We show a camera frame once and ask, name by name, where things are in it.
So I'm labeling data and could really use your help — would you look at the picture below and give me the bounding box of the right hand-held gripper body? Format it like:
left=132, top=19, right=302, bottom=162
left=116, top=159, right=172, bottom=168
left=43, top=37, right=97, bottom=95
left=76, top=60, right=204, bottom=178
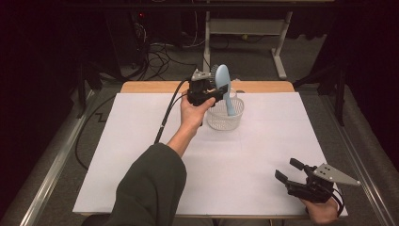
left=286, top=163, right=361, bottom=204

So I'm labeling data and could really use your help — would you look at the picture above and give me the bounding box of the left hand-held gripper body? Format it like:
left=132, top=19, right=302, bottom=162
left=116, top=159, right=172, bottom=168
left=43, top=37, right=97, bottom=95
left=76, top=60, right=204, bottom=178
left=186, top=69, right=218, bottom=107

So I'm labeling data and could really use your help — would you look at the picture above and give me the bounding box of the light blue hairbrush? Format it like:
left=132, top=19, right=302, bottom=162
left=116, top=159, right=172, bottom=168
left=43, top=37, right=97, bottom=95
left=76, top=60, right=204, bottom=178
left=210, top=64, right=236, bottom=117

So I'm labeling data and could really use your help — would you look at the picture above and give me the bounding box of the white slotted plastic basket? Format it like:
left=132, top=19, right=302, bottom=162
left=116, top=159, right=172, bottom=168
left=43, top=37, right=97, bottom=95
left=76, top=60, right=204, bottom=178
left=206, top=89, right=246, bottom=132

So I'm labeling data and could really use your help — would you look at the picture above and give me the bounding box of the person's right hand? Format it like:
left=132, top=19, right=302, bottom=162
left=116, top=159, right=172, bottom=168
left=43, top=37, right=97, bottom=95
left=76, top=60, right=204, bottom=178
left=302, top=197, right=341, bottom=225

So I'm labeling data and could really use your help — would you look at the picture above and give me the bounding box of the person's left hand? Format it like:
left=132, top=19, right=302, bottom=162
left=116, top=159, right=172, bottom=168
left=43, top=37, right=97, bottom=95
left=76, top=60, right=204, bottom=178
left=181, top=97, right=216, bottom=130

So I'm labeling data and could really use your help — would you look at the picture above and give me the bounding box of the white table sheet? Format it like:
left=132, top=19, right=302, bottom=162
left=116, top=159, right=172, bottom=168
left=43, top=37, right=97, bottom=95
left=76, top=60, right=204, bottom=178
left=72, top=91, right=348, bottom=218

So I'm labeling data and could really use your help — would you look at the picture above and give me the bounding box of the black stand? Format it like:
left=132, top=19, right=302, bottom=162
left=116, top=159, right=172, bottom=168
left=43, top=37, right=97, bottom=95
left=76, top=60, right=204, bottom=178
left=74, top=59, right=104, bottom=119
left=293, top=59, right=349, bottom=126

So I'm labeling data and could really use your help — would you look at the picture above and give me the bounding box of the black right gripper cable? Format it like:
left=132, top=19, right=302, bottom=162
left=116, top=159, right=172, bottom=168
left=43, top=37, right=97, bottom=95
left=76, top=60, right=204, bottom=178
left=328, top=187, right=345, bottom=218

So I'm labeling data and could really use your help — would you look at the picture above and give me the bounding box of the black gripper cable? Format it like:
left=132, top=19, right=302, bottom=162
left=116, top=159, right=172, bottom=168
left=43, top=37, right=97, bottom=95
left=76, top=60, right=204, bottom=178
left=328, top=187, right=345, bottom=218
left=153, top=78, right=191, bottom=145

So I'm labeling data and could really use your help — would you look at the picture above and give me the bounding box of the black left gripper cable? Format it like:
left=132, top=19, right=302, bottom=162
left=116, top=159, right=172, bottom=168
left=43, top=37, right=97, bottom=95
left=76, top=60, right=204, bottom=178
left=153, top=78, right=191, bottom=145

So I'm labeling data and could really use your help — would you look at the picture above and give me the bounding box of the tangle of black floor cables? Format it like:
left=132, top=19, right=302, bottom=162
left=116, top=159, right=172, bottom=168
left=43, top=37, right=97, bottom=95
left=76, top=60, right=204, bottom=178
left=131, top=22, right=208, bottom=83

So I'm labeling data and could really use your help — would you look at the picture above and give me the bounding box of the aluminium floor rail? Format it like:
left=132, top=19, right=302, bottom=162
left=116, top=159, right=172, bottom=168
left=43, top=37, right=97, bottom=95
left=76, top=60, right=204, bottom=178
left=18, top=90, right=95, bottom=226
left=319, top=93, right=399, bottom=226

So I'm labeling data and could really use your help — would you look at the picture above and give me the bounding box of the white metal desk frame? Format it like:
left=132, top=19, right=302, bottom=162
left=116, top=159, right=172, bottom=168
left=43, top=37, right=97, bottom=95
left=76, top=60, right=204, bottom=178
left=202, top=10, right=295, bottom=81

